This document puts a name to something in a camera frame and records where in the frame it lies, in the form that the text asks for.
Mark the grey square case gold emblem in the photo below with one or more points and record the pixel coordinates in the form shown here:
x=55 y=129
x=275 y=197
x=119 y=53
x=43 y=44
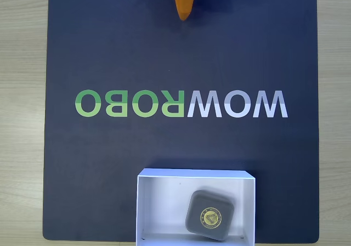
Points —
x=200 y=204

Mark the dark mat WOWROBO print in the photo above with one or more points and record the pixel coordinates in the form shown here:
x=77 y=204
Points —
x=109 y=147

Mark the white cardboard box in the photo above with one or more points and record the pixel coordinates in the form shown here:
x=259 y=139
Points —
x=159 y=207

